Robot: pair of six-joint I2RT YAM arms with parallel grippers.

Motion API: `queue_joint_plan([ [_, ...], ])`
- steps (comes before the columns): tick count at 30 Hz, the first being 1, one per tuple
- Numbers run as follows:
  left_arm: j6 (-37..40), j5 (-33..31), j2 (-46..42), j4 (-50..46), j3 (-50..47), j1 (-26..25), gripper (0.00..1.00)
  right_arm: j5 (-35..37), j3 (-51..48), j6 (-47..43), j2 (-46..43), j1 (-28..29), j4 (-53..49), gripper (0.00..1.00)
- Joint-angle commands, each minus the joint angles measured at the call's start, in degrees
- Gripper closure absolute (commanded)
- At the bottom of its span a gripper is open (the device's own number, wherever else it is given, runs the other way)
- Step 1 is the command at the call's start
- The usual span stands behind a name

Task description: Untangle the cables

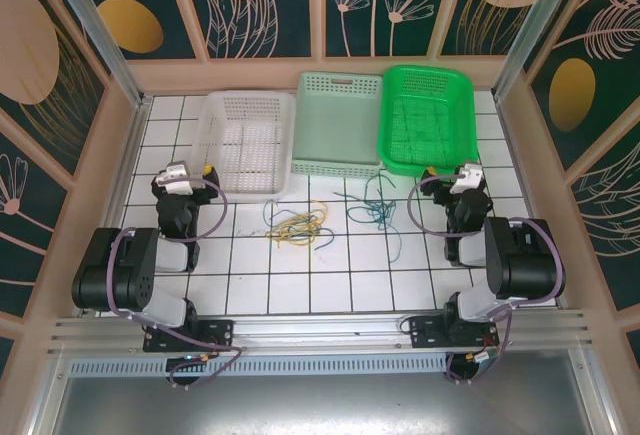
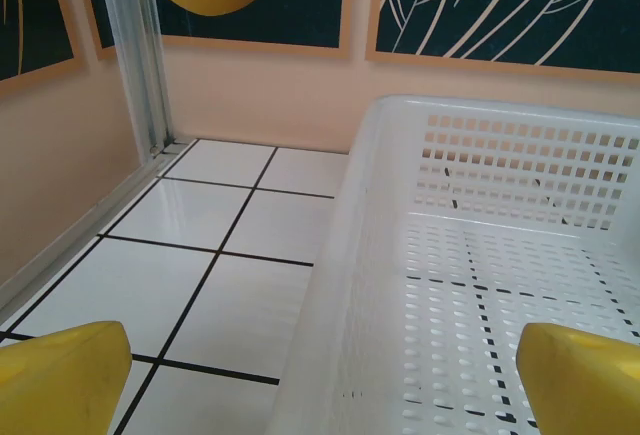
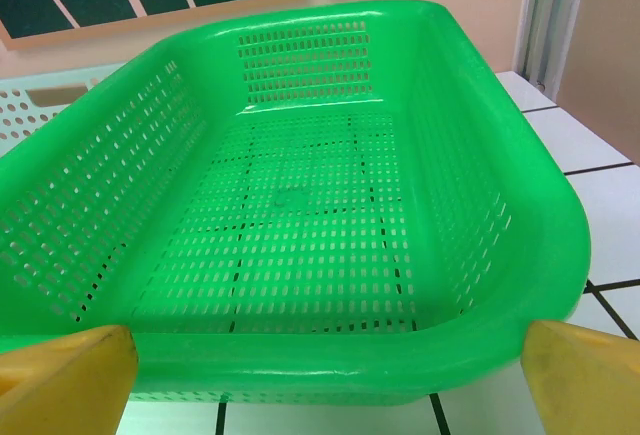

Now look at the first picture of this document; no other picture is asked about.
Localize wall panel single pink flower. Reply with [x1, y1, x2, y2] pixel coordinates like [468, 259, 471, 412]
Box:
[0, 107, 71, 306]

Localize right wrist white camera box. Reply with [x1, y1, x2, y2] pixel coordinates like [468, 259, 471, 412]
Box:
[448, 162, 484, 195]

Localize bright green plastic basket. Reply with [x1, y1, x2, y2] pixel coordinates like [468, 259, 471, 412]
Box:
[374, 64, 480, 179]

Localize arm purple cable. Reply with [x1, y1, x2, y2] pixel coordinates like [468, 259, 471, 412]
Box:
[107, 177, 245, 389]
[407, 174, 567, 386]

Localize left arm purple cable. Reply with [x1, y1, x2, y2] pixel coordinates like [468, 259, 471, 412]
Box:
[107, 177, 245, 389]

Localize wall panel large beige circle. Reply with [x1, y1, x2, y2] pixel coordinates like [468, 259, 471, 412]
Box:
[0, 0, 110, 181]

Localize wall panel pink flowers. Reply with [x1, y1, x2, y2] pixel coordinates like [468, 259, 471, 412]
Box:
[323, 0, 474, 60]

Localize mint perforated plastic basket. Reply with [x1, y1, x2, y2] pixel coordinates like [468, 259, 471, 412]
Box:
[290, 70, 385, 179]

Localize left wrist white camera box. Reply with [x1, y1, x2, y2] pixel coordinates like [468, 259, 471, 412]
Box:
[153, 161, 195, 194]

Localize green cable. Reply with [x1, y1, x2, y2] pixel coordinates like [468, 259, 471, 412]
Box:
[364, 170, 399, 219]

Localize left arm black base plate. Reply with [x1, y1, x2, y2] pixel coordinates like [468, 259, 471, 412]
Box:
[143, 318, 236, 354]

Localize wall panel beige circle reeds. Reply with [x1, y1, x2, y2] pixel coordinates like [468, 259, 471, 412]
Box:
[437, 0, 569, 59]

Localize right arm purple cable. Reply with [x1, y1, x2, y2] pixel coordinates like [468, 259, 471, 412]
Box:
[407, 174, 567, 386]

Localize teal cable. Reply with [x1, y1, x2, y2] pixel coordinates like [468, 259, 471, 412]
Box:
[332, 189, 396, 231]

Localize wall panel curved leaf outlines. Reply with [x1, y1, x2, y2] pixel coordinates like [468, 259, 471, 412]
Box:
[567, 140, 640, 311]

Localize grey metal plate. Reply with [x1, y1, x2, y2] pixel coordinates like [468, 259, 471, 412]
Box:
[32, 349, 614, 435]

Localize wall panel yellow oval leaf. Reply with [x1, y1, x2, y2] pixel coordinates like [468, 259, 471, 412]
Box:
[69, 0, 210, 62]

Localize white perforated plastic basket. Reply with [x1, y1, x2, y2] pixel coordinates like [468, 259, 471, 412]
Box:
[192, 90, 297, 201]

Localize aluminium mounting rail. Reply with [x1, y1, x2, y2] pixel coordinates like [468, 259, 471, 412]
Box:
[47, 308, 594, 357]

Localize wall panel orange circle leaves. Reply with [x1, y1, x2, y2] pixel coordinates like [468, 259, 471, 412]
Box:
[172, 0, 322, 61]

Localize blue cable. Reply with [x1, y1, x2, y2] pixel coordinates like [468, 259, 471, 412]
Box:
[374, 199, 407, 265]

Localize grey slotted cable duct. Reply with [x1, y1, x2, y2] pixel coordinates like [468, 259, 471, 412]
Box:
[67, 357, 450, 379]

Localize aluminium corner post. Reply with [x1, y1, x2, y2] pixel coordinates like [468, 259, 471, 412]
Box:
[39, 0, 154, 111]
[492, 0, 574, 101]

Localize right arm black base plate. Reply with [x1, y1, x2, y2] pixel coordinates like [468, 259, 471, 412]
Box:
[408, 315, 501, 351]

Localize yellow cables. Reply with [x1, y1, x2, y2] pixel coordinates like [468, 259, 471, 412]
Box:
[262, 198, 337, 252]

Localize wall panel yellow circle feathers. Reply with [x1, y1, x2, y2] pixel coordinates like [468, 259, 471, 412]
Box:
[524, 0, 640, 172]

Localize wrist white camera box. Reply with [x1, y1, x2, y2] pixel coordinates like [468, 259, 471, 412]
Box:
[448, 162, 484, 195]
[153, 161, 195, 194]

